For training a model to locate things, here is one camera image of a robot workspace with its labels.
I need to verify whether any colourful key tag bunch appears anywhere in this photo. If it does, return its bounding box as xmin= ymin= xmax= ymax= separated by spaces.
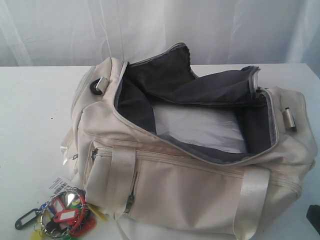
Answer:
xmin=14 ymin=187 xmax=107 ymax=240

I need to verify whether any cream duffel bag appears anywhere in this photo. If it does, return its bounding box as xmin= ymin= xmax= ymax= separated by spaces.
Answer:
xmin=61 ymin=43 xmax=318 ymax=240

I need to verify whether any white paper barcode tag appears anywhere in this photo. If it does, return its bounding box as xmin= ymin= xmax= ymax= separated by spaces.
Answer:
xmin=46 ymin=176 xmax=74 ymax=196

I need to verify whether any white backdrop curtain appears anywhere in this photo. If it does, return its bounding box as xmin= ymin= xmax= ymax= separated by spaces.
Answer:
xmin=0 ymin=0 xmax=320 ymax=71

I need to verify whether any clear plastic packet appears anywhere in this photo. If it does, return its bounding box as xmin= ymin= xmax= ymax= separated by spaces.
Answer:
xmin=152 ymin=102 xmax=247 ymax=153

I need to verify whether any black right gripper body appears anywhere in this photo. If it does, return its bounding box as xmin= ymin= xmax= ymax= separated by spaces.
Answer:
xmin=306 ymin=204 xmax=320 ymax=227

